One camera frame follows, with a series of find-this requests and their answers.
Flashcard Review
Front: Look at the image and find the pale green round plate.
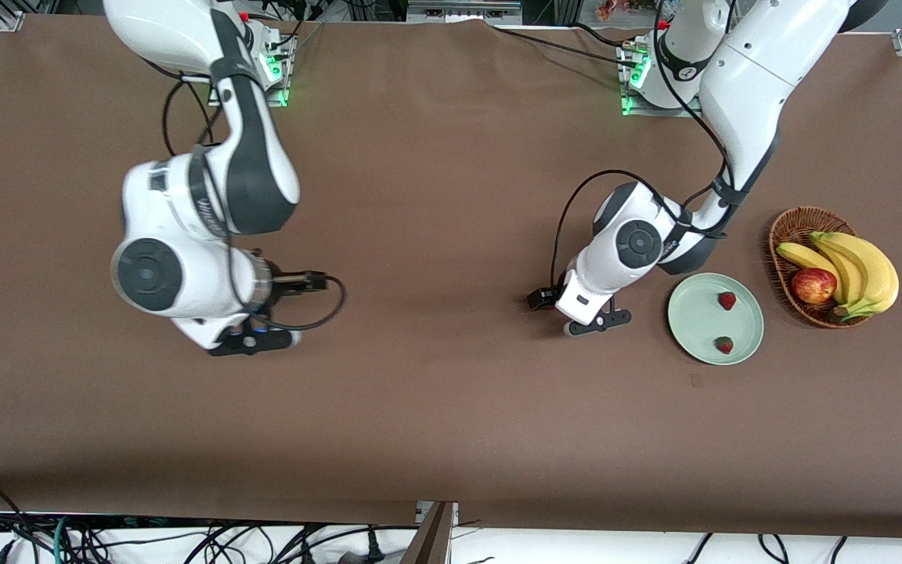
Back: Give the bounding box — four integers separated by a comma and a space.
668, 273, 765, 367

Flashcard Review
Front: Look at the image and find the brown table cover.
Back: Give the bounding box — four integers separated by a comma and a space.
0, 14, 902, 541

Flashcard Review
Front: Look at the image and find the brown wicker basket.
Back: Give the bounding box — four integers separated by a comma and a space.
769, 206, 879, 330

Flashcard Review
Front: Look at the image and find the yellow banana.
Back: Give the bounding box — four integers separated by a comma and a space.
777, 242, 845, 306
825, 232, 900, 322
810, 233, 868, 308

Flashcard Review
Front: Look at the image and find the red apple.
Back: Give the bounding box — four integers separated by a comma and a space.
791, 268, 839, 306

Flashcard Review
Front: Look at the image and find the colourful toy fruit pile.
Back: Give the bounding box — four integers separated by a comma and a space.
596, 0, 659, 23

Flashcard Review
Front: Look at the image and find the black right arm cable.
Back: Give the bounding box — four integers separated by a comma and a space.
160, 74, 348, 332

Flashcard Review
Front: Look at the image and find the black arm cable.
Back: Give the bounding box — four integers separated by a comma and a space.
550, 0, 734, 291
160, 74, 348, 332

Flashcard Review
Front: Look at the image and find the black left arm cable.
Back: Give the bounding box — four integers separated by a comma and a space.
550, 0, 734, 291

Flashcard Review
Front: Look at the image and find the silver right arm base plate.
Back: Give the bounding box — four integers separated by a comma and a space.
207, 31, 297, 108

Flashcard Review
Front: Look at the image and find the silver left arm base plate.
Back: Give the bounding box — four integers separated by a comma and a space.
617, 41, 706, 118

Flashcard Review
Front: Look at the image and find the black table cable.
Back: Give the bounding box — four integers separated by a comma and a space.
489, 25, 630, 63
572, 22, 640, 48

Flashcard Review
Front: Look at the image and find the grey camera stand pole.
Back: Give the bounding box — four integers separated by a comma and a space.
400, 501, 460, 564

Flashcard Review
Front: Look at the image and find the aluminium frame rail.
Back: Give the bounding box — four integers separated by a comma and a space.
406, 0, 524, 24

